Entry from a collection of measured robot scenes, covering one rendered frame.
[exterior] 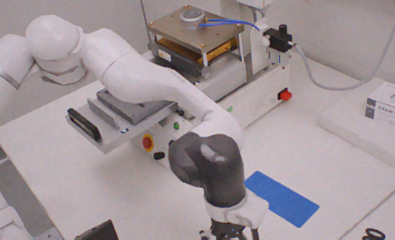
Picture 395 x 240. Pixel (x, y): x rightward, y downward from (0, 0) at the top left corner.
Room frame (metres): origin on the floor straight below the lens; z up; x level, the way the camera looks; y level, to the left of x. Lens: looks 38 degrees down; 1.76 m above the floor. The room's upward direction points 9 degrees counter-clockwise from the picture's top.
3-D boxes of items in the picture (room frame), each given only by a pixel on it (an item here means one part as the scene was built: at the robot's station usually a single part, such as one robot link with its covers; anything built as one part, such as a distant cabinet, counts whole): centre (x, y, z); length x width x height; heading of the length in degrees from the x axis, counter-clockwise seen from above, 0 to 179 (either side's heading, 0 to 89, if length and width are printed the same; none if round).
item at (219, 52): (1.31, -0.04, 1.07); 0.22 x 0.17 x 0.10; 36
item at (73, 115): (1.06, 0.33, 0.99); 0.15 x 0.02 x 0.04; 36
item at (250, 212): (0.63, -0.05, 1.03); 0.13 x 0.12 x 0.05; 9
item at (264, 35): (1.21, -0.27, 1.05); 0.15 x 0.05 x 0.15; 36
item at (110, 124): (1.14, 0.21, 0.97); 0.30 x 0.22 x 0.08; 126
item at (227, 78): (1.16, -0.05, 0.96); 0.26 x 0.05 x 0.07; 126
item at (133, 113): (1.16, 0.18, 0.98); 0.20 x 0.17 x 0.03; 36
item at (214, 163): (0.68, 0.00, 1.12); 0.18 x 0.10 x 0.13; 36
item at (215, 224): (0.65, -0.03, 0.95); 0.08 x 0.08 x 0.09
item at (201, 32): (1.32, -0.07, 1.08); 0.31 x 0.24 x 0.13; 36
